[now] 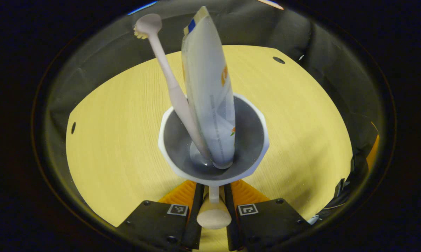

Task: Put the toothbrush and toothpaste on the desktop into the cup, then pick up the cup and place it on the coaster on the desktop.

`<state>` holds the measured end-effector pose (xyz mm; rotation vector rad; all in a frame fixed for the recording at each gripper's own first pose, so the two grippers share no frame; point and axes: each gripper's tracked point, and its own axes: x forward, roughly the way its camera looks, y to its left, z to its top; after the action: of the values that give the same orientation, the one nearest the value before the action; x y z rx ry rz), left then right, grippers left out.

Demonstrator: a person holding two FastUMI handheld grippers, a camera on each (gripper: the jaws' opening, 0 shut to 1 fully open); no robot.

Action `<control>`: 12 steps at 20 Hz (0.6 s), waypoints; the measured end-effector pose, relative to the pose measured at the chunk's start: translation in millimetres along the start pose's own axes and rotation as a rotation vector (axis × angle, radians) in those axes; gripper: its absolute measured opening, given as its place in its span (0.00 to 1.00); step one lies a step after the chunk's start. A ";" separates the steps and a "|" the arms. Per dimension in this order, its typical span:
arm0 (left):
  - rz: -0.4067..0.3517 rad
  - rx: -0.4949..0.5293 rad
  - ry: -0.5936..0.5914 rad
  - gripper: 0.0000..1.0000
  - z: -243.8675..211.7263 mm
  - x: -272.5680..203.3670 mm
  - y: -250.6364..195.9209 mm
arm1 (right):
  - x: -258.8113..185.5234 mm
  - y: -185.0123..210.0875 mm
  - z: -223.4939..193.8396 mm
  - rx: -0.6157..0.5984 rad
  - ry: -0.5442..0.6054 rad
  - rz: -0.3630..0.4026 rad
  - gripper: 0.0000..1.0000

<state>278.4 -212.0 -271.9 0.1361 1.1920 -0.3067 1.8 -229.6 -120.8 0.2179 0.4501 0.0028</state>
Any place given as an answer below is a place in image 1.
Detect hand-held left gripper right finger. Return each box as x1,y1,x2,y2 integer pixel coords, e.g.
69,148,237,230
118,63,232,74
224,179,311,251

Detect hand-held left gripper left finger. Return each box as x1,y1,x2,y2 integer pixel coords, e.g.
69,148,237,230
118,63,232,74
117,180,205,251

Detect white cup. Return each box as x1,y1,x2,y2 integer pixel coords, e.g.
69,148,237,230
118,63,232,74
157,92,270,230

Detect white toothpaste tube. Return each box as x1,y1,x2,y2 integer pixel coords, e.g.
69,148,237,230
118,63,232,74
181,6,237,170

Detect pale pink toothbrush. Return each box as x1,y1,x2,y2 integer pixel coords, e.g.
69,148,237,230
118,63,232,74
133,13,211,162

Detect black backdrop cloth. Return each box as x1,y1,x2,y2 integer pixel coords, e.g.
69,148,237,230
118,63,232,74
44,0,384,224

